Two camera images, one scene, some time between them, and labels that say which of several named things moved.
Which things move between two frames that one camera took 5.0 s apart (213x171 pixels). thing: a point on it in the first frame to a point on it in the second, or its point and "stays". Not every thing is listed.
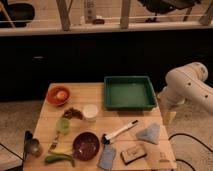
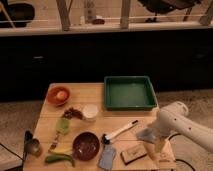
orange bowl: [58, 95] stays
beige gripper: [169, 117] to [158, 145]
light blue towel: [150, 133] stays
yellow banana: [64, 150] stays
